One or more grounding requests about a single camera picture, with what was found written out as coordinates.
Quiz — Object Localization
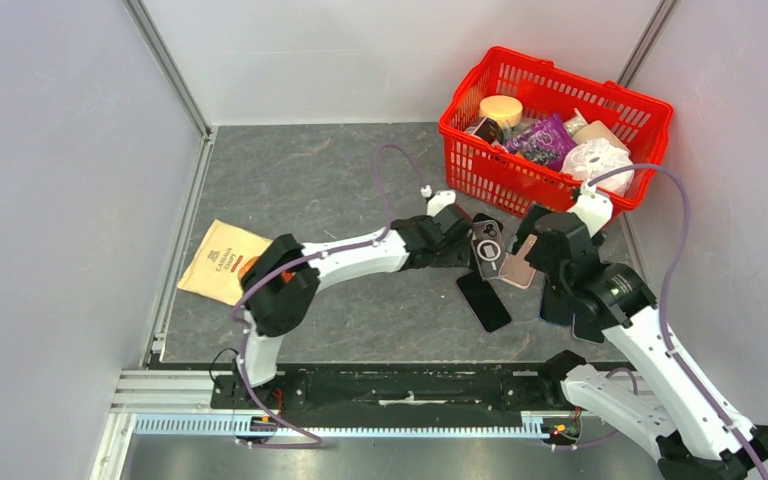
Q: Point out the beige box in basket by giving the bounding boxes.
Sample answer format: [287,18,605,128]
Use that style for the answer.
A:
[572,120,630,153]

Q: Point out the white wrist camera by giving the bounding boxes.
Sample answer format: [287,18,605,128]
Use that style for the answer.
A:
[420,184,457,217]
[567,182,614,238]

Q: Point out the black smartphone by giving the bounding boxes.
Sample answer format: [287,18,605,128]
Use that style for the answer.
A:
[456,271,512,333]

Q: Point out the white plastic bag item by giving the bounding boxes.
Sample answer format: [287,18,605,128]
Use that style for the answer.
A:
[561,138,634,196]

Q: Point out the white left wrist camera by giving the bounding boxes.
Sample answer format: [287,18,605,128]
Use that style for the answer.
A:
[420,184,457,217]

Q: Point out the purple snack packet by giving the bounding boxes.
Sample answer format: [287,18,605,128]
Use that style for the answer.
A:
[504,113,577,171]

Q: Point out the dark smartphone near right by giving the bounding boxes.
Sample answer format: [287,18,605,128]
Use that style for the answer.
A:
[571,312,605,344]

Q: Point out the clear magsafe phone case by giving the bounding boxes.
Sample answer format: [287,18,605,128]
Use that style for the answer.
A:
[471,213,507,280]

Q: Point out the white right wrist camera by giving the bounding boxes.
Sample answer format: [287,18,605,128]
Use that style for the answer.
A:
[567,182,614,238]

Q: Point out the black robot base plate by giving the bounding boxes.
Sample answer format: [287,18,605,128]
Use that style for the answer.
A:
[208,362,574,429]

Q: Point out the yellow lid jar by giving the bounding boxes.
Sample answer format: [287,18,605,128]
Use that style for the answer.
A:
[479,95,523,129]

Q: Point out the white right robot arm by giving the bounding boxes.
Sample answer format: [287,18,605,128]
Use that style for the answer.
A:
[517,205,768,479]

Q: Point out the red plastic shopping basket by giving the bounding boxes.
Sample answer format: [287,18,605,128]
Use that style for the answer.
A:
[438,46,673,216]

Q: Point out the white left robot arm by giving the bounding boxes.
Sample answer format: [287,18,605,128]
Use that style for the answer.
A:
[232,204,473,409]

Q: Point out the cassava chips snack bag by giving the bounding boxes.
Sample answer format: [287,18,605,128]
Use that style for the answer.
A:
[176,219,271,306]

